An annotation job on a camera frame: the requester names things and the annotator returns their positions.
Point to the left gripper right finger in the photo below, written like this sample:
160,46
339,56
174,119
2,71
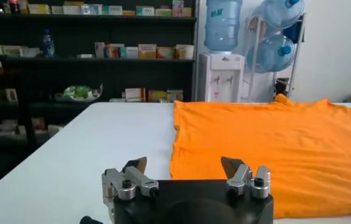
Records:
242,179

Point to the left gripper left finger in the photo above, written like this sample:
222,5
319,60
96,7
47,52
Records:
132,182

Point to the orange t-shirt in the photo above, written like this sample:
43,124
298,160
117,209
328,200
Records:
269,146

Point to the large white table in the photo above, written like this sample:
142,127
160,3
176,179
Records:
71,152

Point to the flat white medicine box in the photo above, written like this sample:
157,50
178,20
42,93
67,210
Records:
84,56
117,100

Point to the red white medicine box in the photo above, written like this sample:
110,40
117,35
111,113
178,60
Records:
134,93

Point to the yellow green medicine box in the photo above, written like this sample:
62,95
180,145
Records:
157,95

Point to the grey green medicine box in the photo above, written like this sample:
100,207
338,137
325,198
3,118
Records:
175,95

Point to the white metal jug rack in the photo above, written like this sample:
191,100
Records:
252,82

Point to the white water dispenser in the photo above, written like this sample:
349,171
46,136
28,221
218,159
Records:
221,79

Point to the bowl with green fruit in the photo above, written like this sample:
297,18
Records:
79,92

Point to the blue water jug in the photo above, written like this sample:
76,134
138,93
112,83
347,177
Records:
269,54
281,12
222,27

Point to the yellow white medicine box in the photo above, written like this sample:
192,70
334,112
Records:
147,51
39,9

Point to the orange white medicine box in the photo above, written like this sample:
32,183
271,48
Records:
114,51

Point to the orange green medicine box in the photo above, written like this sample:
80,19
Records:
166,52

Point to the white pink medicine box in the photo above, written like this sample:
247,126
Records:
99,50

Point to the white paper cup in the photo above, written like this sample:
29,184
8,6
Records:
185,51

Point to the black shelf unit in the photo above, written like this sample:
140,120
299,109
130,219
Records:
117,30

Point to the blue drink bottle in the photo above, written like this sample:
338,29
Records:
47,45

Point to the white open tray box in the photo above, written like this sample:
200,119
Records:
30,52

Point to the flat orange yellow box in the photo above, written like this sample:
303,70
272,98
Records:
128,13

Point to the green white medicine box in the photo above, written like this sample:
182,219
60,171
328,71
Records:
163,12
145,11

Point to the blue white medicine box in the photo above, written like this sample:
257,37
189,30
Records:
91,9

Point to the pale green medicine box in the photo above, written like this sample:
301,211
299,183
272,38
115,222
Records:
11,51

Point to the tall pink blue box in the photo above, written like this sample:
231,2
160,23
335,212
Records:
177,8

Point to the small white medicine box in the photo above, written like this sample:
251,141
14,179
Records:
57,9

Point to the flat yellow medicine box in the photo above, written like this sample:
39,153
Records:
73,3

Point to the cola bottle red cap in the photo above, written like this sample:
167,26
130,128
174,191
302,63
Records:
14,6

